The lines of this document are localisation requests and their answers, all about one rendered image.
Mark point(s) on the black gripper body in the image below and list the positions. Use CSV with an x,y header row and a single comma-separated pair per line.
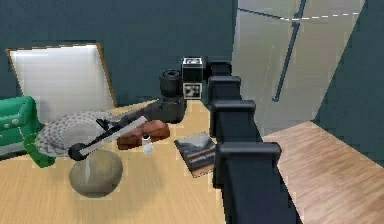
x,y
170,108

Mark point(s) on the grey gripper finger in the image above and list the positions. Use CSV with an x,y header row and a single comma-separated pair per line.
x,y
133,115
115,133

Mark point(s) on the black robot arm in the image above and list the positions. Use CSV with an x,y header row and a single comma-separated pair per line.
x,y
248,186

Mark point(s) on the small white shaker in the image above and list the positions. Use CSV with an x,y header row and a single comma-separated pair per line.
x,y
147,146

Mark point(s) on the olive grey round bowl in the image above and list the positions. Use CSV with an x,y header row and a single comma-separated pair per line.
x,y
96,175

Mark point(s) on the dark covered book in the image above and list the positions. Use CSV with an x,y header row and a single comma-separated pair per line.
x,y
198,153

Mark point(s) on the white wood-framed picture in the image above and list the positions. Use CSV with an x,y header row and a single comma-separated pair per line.
x,y
63,76

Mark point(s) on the pale grey fridge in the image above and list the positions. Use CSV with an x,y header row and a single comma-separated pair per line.
x,y
260,66

